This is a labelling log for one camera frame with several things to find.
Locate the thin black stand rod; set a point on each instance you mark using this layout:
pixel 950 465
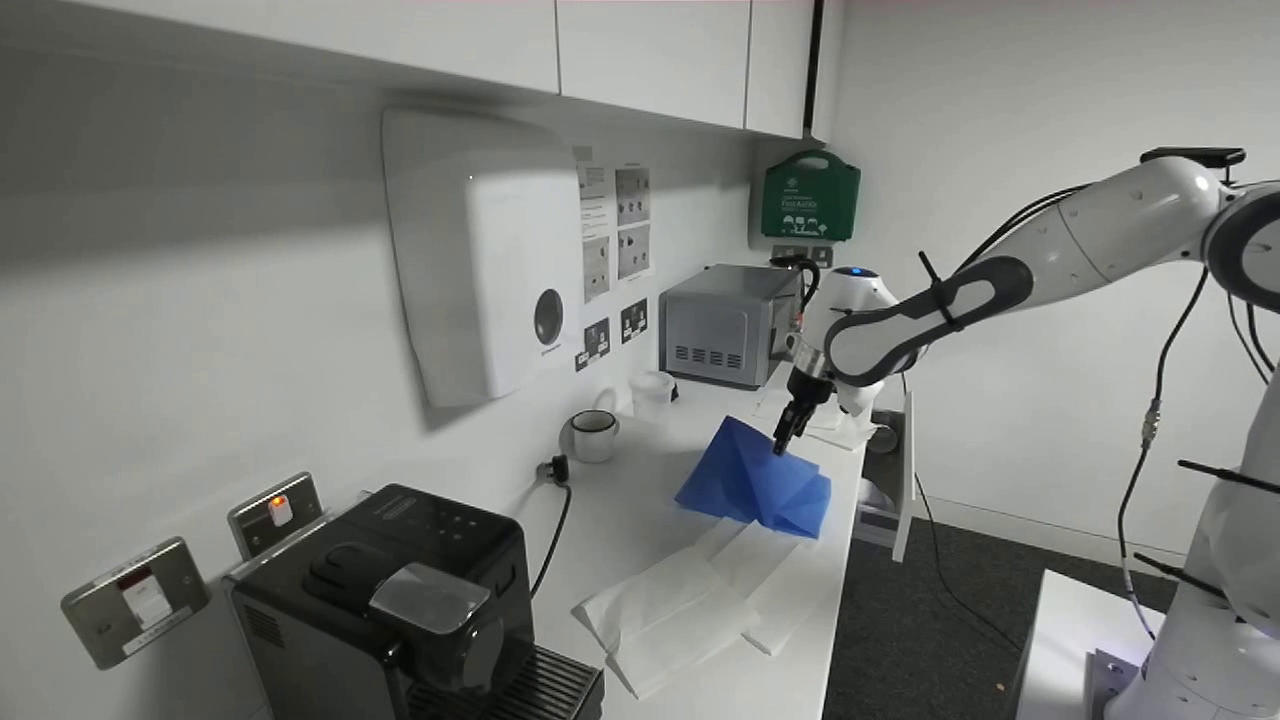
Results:
pixel 1180 575
pixel 1235 475

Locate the white paper towel dispenser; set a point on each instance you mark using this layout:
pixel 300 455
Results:
pixel 504 265

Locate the black vertical pipe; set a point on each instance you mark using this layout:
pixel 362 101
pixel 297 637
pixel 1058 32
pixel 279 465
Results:
pixel 814 67

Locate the small pale cup dark rim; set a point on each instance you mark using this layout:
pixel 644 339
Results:
pixel 592 438

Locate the blue cloth towel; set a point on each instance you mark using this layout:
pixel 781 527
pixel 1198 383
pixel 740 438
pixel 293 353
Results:
pixel 744 480

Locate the printed paper wall notice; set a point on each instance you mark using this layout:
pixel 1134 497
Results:
pixel 597 265
pixel 592 201
pixel 635 195
pixel 635 250

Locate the steel socket under green box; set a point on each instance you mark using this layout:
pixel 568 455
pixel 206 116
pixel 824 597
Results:
pixel 785 252

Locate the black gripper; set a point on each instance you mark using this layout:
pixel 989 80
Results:
pixel 811 397

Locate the black camera on stand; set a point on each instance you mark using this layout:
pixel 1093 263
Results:
pixel 1194 153

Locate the white wall cabinets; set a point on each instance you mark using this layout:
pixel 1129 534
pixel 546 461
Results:
pixel 532 40

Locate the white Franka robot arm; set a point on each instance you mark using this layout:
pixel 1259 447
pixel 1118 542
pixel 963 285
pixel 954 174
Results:
pixel 1093 226

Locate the silver microwave oven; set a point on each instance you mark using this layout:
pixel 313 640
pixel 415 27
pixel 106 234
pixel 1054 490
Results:
pixel 721 325

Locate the green first aid box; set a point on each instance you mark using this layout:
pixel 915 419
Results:
pixel 811 199

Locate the small steel wall socket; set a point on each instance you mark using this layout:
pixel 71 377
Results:
pixel 635 318
pixel 592 344

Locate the white robot mounting table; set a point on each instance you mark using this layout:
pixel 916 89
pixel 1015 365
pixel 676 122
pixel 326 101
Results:
pixel 1082 640

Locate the black coffee machine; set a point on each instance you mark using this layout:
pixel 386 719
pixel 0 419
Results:
pixel 400 600

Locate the steel wall socket plate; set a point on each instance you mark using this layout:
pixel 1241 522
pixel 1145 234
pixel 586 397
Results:
pixel 275 515
pixel 133 600

